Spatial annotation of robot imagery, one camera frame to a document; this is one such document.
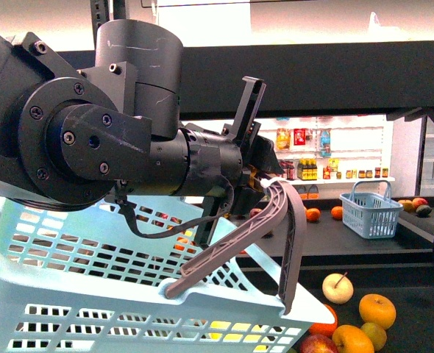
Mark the orange mandarin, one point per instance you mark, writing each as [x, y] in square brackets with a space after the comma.
[325, 329]

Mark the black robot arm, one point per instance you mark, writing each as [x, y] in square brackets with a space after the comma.
[70, 138]

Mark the small blue basket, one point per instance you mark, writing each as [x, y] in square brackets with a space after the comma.
[371, 215]

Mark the yellow orange fruit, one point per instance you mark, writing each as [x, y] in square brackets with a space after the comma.
[350, 339]

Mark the white pear with stem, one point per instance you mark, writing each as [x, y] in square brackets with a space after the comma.
[337, 288]

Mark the yellow-orange apple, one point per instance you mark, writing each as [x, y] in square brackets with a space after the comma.
[377, 309]

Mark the light blue shopping basket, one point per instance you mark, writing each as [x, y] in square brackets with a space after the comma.
[82, 282]

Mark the red-yellow apple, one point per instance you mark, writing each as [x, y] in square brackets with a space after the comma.
[318, 344]

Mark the black metal shelf rack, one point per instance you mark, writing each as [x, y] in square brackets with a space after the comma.
[394, 78]

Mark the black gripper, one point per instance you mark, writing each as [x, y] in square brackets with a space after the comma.
[257, 155]

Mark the brown kiwi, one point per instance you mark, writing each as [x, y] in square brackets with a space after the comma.
[376, 334]

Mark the grey basket handle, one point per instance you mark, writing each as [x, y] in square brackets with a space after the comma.
[285, 203]

